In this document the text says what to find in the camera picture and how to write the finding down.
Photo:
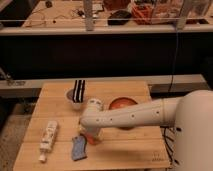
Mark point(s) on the grey metal post right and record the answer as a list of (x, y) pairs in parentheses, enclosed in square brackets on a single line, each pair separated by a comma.
[(182, 19)]

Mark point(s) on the orange tool on bench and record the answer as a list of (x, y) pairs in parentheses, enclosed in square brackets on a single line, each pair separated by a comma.
[(142, 14)]

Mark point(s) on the grey metal post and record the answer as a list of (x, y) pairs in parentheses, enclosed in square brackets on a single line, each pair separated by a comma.
[(182, 19), (87, 4)]

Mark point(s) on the white cup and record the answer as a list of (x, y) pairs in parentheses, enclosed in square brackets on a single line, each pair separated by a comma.
[(75, 106)]

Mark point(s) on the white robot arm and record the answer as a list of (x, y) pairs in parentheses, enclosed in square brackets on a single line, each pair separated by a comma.
[(191, 116)]

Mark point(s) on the orange ceramic bowl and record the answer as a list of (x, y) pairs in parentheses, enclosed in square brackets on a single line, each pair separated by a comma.
[(121, 102)]

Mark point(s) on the black object on bench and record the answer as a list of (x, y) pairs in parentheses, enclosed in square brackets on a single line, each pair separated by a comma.
[(119, 17)]

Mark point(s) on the white tube bottle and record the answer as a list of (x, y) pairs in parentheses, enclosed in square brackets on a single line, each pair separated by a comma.
[(48, 140)]

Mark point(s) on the orange pepper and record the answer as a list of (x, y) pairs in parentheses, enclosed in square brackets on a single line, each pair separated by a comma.
[(90, 139)]

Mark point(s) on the blue sponge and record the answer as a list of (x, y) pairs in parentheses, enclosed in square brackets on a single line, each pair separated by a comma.
[(78, 149)]

